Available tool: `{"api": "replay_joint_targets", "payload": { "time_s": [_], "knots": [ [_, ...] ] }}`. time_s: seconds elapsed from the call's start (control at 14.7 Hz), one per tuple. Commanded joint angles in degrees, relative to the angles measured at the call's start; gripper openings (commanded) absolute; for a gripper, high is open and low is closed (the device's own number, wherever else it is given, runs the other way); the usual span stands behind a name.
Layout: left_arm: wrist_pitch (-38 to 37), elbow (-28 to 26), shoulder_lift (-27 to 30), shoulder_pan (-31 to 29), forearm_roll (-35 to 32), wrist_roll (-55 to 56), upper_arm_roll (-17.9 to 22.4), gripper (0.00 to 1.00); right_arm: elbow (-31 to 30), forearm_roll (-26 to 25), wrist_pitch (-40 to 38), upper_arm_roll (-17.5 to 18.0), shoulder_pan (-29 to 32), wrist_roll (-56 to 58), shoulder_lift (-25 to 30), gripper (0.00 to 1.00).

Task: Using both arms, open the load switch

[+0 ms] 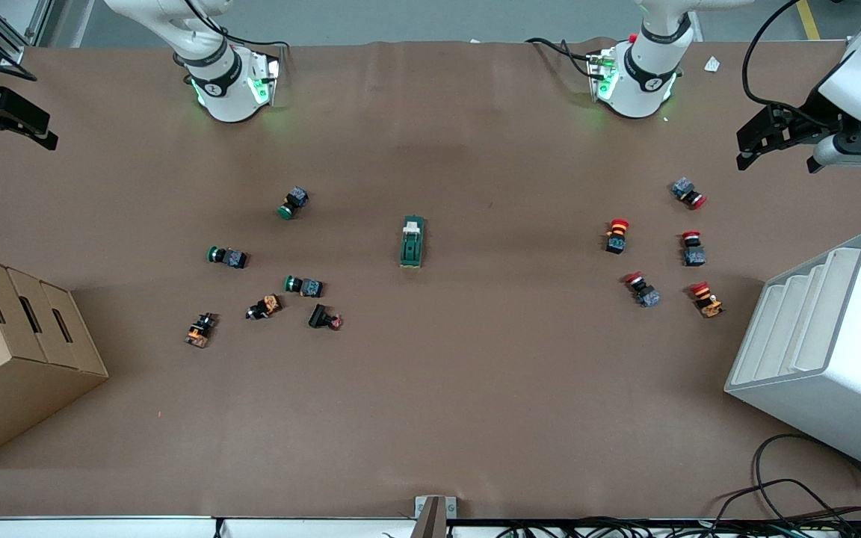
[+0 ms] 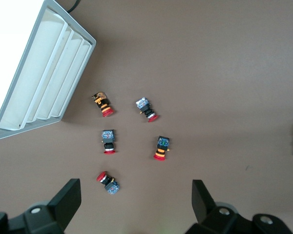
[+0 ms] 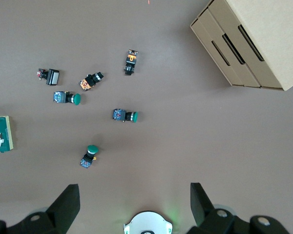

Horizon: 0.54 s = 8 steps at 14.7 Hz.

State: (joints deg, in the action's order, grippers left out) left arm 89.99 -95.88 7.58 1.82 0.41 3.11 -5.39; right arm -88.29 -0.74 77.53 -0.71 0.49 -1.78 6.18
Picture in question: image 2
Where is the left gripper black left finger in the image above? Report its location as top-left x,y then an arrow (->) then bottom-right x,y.
0,178 -> 82,234

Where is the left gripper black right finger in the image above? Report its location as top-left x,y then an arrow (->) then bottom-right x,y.
185,179 -> 293,234

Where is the red mushroom button grey block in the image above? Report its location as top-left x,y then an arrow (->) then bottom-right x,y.
101,129 -> 119,155
135,97 -> 160,123
96,171 -> 121,196

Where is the red button orange striped collar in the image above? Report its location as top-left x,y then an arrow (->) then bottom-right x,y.
153,136 -> 172,162

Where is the red button orange contact block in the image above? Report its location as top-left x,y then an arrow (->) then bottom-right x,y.
91,91 -> 114,118

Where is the white compartment bin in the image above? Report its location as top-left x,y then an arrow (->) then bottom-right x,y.
0,0 -> 97,142

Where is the brown table mat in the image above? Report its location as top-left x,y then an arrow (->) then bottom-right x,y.
0,0 -> 293,234

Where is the black looped cable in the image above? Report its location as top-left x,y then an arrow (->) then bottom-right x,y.
67,0 -> 82,13

